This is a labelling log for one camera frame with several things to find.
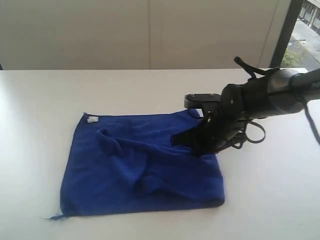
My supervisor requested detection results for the blue microfibre cloth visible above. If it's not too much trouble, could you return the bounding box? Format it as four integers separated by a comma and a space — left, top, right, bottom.
54, 110, 225, 220

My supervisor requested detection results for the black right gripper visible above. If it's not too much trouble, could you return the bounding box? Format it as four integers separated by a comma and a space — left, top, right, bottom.
170, 83, 249, 156

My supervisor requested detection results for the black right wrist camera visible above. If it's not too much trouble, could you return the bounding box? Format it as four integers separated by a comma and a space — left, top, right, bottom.
184, 93, 221, 116

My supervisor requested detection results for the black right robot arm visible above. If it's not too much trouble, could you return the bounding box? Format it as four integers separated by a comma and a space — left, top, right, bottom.
171, 68, 320, 155

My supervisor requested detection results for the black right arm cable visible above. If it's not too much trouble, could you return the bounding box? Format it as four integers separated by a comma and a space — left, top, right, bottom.
189, 56, 320, 151

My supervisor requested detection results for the black window frame post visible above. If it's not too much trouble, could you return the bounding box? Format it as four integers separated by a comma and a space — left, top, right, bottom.
269, 0, 304, 68

